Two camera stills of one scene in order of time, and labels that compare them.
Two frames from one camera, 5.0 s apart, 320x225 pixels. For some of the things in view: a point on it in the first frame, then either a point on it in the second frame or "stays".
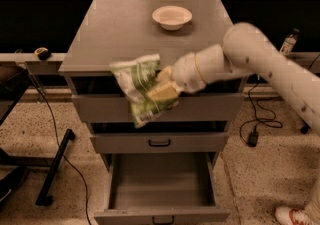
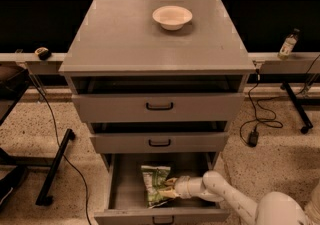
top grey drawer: [116, 107] stays
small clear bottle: [289, 42] stays
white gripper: [187, 73] -> [182, 186]
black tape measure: [43, 53] stays
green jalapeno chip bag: [134, 79] -> [154, 177]
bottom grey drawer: [169, 188] stays
